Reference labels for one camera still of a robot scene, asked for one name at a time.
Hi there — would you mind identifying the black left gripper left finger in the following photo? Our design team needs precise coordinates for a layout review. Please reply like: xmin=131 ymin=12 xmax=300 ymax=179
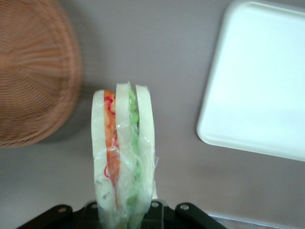
xmin=16 ymin=201 xmax=102 ymax=229

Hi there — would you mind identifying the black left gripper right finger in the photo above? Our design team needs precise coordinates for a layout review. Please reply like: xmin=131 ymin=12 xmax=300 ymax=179
xmin=142 ymin=200 xmax=223 ymax=229

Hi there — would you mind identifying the plastic-wrapped triangle sandwich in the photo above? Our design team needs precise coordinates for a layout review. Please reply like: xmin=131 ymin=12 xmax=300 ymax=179
xmin=91 ymin=81 xmax=160 ymax=229

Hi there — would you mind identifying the brown wicker basket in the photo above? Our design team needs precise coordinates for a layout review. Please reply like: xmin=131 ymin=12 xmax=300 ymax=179
xmin=0 ymin=0 xmax=83 ymax=149

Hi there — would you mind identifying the cream plastic tray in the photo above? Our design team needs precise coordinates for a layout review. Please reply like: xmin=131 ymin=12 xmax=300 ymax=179
xmin=196 ymin=0 xmax=305 ymax=162

